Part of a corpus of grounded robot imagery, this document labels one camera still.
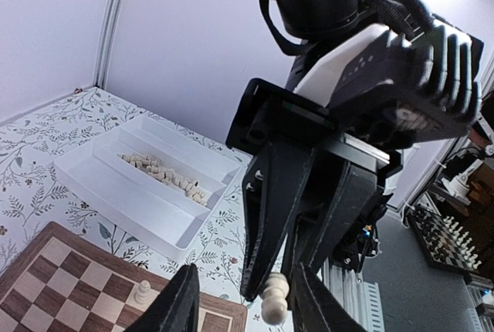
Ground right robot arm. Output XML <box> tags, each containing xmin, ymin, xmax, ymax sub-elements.
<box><xmin>226</xmin><ymin>0</ymin><xmax>483</xmax><ymax>301</ymax></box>

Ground white three-compartment plastic tray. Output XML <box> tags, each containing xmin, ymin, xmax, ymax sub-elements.
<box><xmin>54</xmin><ymin>115</ymin><xmax>241</xmax><ymax>263</ymax></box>

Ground left aluminium frame post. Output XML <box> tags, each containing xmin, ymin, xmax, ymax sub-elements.
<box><xmin>93</xmin><ymin>0</ymin><xmax>123</xmax><ymax>90</ymax></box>

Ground floral patterned table mat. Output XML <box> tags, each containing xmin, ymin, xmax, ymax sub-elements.
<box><xmin>1</xmin><ymin>89</ymin><xmax>262</xmax><ymax>331</ymax></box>

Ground pile of cream chess pieces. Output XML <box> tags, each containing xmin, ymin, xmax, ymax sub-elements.
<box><xmin>117</xmin><ymin>153</ymin><xmax>207</xmax><ymax>206</ymax></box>

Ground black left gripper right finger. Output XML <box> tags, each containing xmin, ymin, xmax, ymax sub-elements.
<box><xmin>291</xmin><ymin>263</ymin><xmax>365</xmax><ymax>332</ymax></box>

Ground background chess set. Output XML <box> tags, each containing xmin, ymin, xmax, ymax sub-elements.
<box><xmin>406</xmin><ymin>208</ymin><xmax>479</xmax><ymax>275</ymax></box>

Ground wooden chess board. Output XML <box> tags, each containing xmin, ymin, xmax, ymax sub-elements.
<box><xmin>0</xmin><ymin>221</ymin><xmax>248</xmax><ymax>332</ymax></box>

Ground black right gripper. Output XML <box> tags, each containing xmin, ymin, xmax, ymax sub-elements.
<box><xmin>226</xmin><ymin>78</ymin><xmax>404</xmax><ymax>301</ymax></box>

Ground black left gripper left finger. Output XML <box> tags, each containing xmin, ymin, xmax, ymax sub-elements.
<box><xmin>124</xmin><ymin>264</ymin><xmax>200</xmax><ymax>332</ymax></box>

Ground cream chess piece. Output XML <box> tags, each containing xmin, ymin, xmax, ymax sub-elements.
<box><xmin>261</xmin><ymin>272</ymin><xmax>289</xmax><ymax>326</ymax></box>

